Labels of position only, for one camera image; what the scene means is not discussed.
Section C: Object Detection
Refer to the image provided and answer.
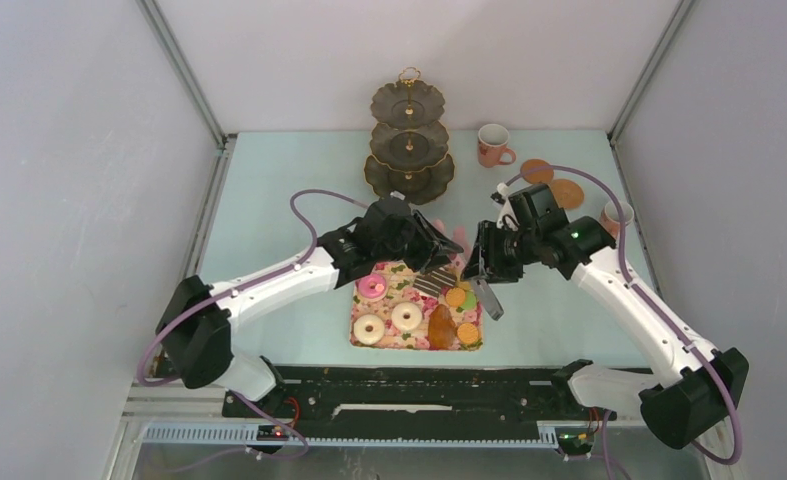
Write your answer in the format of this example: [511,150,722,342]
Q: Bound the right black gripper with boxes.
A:
[460,220,539,285]

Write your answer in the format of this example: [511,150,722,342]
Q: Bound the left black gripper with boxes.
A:
[374,210,463,275]

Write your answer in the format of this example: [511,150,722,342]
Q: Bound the pink handled tongs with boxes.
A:
[432,218,504,321]

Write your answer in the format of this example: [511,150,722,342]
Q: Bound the pink frosted donut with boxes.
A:
[356,273,388,302]

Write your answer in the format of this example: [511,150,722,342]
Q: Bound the white donut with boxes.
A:
[352,314,386,345]
[390,302,423,332]

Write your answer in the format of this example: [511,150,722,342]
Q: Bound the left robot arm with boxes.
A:
[156,197,464,417]

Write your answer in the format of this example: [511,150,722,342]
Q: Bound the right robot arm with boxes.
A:
[463,184,749,449]

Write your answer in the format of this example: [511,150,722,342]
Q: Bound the chocolate layered cake slice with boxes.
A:
[412,267,458,298]

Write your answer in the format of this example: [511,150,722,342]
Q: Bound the green macaron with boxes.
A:
[460,291,478,311]

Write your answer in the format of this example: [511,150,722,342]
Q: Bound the orange round biscuit middle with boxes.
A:
[444,287,467,308]

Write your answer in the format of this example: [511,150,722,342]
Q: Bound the orange round biscuit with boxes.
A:
[444,287,467,308]
[456,322,481,346]

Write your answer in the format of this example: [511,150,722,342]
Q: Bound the floral serving tray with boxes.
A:
[349,259,484,351]

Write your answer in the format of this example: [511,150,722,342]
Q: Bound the orange round biscuit bottom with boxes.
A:
[456,322,481,346]

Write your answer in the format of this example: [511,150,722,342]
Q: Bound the brown croissant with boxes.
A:
[427,304,456,350]

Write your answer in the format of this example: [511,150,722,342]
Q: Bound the brown round coaster left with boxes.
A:
[520,159,555,184]

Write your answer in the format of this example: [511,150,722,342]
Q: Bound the brown round coaster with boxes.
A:
[520,159,555,184]
[548,178,585,210]

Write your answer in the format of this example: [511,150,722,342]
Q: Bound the brown round coaster right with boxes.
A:
[548,178,585,210]

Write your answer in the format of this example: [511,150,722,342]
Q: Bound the three-tier dark cake stand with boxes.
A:
[363,67,455,205]

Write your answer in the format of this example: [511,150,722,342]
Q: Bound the pink mug at right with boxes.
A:
[599,201,635,240]

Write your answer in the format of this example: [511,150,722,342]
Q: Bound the pink mug near stand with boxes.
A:
[477,123,517,168]

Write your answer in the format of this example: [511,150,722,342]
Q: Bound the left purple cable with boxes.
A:
[135,189,372,458]

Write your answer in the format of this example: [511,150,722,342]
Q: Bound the purple cable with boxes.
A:
[502,164,744,480]
[135,189,372,458]

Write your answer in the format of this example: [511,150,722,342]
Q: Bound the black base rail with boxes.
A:
[255,366,605,443]

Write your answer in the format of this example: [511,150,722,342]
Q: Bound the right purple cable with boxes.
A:
[502,164,744,480]

